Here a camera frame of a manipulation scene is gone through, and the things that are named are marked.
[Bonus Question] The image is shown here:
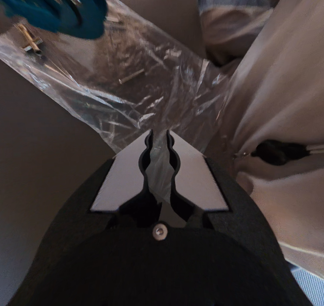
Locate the clear plastic bag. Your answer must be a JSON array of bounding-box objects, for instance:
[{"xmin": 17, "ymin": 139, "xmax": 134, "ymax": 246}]
[{"xmin": 0, "ymin": 0, "xmax": 229, "ymax": 203}]

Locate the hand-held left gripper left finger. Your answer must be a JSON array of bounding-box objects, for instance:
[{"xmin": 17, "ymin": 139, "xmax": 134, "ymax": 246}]
[{"xmin": 90, "ymin": 130, "xmax": 154, "ymax": 212}]

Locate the black shoulder strap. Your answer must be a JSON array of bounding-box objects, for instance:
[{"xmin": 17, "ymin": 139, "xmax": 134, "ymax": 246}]
[{"xmin": 234, "ymin": 139, "xmax": 324, "ymax": 166}]

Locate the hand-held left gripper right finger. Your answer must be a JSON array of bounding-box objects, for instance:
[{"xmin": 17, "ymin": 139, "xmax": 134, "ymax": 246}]
[{"xmin": 166, "ymin": 130, "xmax": 229, "ymax": 212}]

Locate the black mesh office chair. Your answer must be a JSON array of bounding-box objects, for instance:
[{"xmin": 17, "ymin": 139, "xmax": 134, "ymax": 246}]
[{"xmin": 290, "ymin": 263, "xmax": 324, "ymax": 306}]

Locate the grey desk with wooden edge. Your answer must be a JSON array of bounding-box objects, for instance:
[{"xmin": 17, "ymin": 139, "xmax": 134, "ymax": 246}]
[{"xmin": 0, "ymin": 0, "xmax": 237, "ymax": 305}]

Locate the small metal cross wrench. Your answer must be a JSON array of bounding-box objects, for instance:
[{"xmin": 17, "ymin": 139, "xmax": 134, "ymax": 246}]
[{"xmin": 16, "ymin": 24, "xmax": 43, "ymax": 56}]

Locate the person's beige shirt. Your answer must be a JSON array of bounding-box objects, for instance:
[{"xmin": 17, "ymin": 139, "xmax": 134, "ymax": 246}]
[{"xmin": 223, "ymin": 0, "xmax": 324, "ymax": 266}]

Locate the person's khaki trouser leg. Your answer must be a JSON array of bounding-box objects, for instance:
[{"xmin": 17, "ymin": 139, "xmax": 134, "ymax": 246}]
[{"xmin": 201, "ymin": 6, "xmax": 275, "ymax": 67}]

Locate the blue round metal turntable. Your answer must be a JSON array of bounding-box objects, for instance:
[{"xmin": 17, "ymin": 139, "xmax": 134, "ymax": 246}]
[{"xmin": 0, "ymin": 0, "xmax": 108, "ymax": 39}]

